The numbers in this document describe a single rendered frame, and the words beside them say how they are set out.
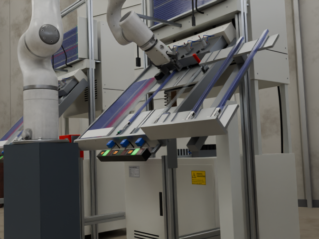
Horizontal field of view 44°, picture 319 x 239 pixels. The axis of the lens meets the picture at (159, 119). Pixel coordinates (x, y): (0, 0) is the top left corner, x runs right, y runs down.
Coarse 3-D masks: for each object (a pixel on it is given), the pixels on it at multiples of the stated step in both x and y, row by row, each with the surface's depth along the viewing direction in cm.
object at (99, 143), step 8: (112, 136) 177; (120, 136) 171; (128, 136) 167; (136, 136) 163; (144, 136) 159; (80, 144) 202; (88, 144) 197; (96, 144) 191; (104, 144) 186; (152, 144) 160; (160, 144) 156
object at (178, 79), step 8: (208, 64) 186; (152, 72) 230; (176, 72) 205; (184, 72) 197; (192, 72) 191; (200, 72) 184; (176, 80) 195; (184, 80) 188; (152, 88) 206; (168, 88) 193; (176, 88) 198
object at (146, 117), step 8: (144, 112) 184; (152, 112) 178; (160, 112) 173; (128, 120) 188; (136, 120) 182; (144, 120) 176; (152, 120) 170; (120, 128) 186; (128, 128) 180; (136, 128) 174
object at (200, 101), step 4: (240, 40) 150; (236, 44) 149; (236, 48) 148; (232, 52) 146; (228, 56) 145; (232, 56) 146; (228, 60) 144; (224, 64) 142; (220, 68) 142; (224, 68) 142; (220, 72) 140; (216, 76) 139; (212, 80) 138; (216, 80) 139; (212, 84) 137; (208, 88) 135; (204, 92) 135; (208, 92) 135; (204, 96) 133; (200, 100) 132; (196, 104) 132; (200, 104) 132; (196, 108) 130
